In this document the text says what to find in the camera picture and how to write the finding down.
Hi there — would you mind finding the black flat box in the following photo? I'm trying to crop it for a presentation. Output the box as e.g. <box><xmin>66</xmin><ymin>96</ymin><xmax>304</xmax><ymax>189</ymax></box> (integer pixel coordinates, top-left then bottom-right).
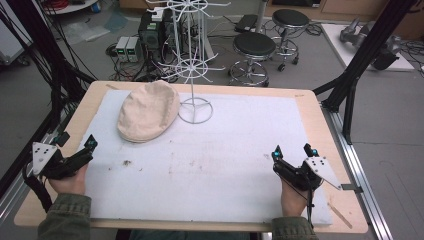
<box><xmin>234</xmin><ymin>13</ymin><xmax>260</xmax><ymax>34</ymax></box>

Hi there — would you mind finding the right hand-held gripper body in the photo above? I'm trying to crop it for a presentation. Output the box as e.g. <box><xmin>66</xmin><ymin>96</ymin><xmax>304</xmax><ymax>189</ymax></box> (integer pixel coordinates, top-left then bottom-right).
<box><xmin>272</xmin><ymin>156</ymin><xmax>343</xmax><ymax>193</ymax></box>

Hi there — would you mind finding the person's right hand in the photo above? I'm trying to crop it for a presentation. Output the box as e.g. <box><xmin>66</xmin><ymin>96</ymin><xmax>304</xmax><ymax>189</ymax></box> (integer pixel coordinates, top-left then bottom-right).
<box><xmin>280</xmin><ymin>176</ymin><xmax>316</xmax><ymax>218</ymax></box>

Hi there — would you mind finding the white wire hanger rack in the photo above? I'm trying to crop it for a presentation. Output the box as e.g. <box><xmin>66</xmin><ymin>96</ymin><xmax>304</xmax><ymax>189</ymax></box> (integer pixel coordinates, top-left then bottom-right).
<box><xmin>145</xmin><ymin>0</ymin><xmax>232</xmax><ymax>125</ymax></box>

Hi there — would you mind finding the black frame post with cables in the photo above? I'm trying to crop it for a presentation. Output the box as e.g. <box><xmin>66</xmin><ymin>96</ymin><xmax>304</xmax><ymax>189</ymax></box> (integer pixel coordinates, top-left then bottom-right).
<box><xmin>0</xmin><ymin>0</ymin><xmax>98</xmax><ymax>141</ymax></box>

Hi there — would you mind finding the black metal frame post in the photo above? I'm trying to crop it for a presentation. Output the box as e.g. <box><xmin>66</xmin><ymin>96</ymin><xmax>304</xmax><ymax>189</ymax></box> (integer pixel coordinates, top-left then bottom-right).
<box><xmin>312</xmin><ymin>0</ymin><xmax>419</xmax><ymax>146</ymax></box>

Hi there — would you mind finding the wooden stick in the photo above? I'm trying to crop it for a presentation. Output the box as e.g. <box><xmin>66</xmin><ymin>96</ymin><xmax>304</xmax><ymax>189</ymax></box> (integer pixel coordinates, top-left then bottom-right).
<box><xmin>327</xmin><ymin>202</ymin><xmax>354</xmax><ymax>230</ymax></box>

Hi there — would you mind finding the grey metal pole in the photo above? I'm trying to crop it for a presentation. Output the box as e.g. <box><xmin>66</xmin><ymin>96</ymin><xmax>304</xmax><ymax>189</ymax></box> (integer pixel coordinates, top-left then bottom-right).
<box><xmin>254</xmin><ymin>0</ymin><xmax>270</xmax><ymax>34</ymax></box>

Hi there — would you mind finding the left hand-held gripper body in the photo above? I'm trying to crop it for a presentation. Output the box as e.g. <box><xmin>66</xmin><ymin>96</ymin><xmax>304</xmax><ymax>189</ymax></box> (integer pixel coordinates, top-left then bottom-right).
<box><xmin>32</xmin><ymin>141</ymin><xmax>94</xmax><ymax>181</ymax></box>

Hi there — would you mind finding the white round table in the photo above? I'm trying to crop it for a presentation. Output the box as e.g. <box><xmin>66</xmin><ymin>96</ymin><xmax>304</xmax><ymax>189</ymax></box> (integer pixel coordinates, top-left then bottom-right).
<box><xmin>42</xmin><ymin>0</ymin><xmax>102</xmax><ymax>16</ymax></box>

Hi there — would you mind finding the clear plastic sheet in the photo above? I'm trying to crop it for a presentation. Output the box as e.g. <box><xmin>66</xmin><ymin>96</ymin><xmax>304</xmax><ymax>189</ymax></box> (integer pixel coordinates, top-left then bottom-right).
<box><xmin>61</xmin><ymin>13</ymin><xmax>129</xmax><ymax>43</ymax></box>

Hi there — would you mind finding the person's left hand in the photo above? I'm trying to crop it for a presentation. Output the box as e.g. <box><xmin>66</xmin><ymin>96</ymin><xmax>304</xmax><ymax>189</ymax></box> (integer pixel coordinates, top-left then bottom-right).
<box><xmin>47</xmin><ymin>163</ymin><xmax>90</xmax><ymax>197</ymax></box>

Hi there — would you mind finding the black computer tower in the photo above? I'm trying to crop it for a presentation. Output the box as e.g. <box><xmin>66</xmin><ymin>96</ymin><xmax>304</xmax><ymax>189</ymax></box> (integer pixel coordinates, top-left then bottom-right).
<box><xmin>137</xmin><ymin>11</ymin><xmax>184</xmax><ymax>65</ymax></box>

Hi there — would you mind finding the beige flat cap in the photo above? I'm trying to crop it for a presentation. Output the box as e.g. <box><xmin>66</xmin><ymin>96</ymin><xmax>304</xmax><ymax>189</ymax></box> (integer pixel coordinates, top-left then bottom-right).
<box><xmin>116</xmin><ymin>79</ymin><xmax>181</xmax><ymax>144</ymax></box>

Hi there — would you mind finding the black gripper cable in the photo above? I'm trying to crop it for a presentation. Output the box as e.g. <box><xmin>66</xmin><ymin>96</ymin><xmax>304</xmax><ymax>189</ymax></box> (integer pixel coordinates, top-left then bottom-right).
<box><xmin>281</xmin><ymin>174</ymin><xmax>316</xmax><ymax>230</ymax></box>

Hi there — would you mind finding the large black round stool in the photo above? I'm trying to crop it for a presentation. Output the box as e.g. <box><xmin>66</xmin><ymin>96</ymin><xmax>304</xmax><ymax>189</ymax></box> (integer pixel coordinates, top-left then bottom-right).
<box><xmin>227</xmin><ymin>31</ymin><xmax>278</xmax><ymax>88</ymax></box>

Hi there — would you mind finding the small black round stool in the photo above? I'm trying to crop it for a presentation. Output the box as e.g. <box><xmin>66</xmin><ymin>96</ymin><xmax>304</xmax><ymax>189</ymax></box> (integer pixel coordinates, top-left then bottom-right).
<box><xmin>268</xmin><ymin>8</ymin><xmax>311</xmax><ymax>73</ymax></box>

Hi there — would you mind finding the aluminium rail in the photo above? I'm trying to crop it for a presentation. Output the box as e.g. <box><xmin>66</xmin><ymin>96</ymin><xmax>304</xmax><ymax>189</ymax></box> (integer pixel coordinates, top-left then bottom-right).
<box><xmin>320</xmin><ymin>104</ymin><xmax>396</xmax><ymax>240</ymax></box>
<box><xmin>0</xmin><ymin>109</ymin><xmax>73</xmax><ymax>224</ymax></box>

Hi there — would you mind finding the grey robot device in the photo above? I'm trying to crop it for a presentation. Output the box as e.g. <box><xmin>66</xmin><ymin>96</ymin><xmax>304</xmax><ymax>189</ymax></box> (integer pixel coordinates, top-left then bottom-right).
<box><xmin>339</xmin><ymin>17</ymin><xmax>404</xmax><ymax>71</ymax></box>

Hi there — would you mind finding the white cabinet on wheels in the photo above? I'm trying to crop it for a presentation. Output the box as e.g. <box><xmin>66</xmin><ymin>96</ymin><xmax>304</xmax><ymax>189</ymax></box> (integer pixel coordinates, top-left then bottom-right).
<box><xmin>0</xmin><ymin>18</ymin><xmax>34</xmax><ymax>67</ymax></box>

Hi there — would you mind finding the white foam mat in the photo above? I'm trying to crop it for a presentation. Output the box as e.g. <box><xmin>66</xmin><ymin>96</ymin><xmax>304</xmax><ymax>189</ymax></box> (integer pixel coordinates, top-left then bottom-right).
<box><xmin>77</xmin><ymin>88</ymin><xmax>335</xmax><ymax>227</ymax></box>

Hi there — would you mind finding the small metal bracket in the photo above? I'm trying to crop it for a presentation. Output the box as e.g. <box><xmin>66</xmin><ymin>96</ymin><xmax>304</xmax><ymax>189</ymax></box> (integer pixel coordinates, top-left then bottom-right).
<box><xmin>340</xmin><ymin>183</ymin><xmax>364</xmax><ymax>195</ymax></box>

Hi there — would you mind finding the grey power supply unit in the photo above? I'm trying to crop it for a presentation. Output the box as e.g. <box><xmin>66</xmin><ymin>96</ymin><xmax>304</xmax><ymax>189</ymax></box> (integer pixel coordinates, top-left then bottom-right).
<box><xmin>114</xmin><ymin>36</ymin><xmax>131</xmax><ymax>63</ymax></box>
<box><xmin>126</xmin><ymin>36</ymin><xmax>143</xmax><ymax>63</ymax></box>

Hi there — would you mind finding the white floor platform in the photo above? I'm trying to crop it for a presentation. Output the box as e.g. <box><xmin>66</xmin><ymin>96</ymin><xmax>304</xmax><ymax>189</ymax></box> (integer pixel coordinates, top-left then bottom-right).
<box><xmin>320</xmin><ymin>22</ymin><xmax>416</xmax><ymax>73</ymax></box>

